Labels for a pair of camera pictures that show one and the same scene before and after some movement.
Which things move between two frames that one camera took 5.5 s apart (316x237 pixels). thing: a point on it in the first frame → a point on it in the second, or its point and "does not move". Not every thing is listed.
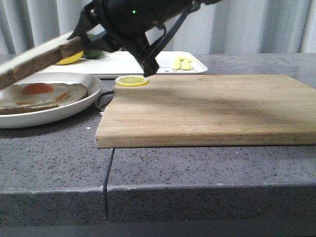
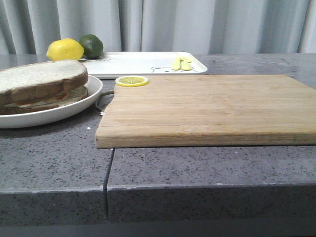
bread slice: x=76 y=93 does not move
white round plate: x=94 y=86 does not move
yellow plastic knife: x=185 y=64 does not move
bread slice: x=41 y=56 → x=40 y=81
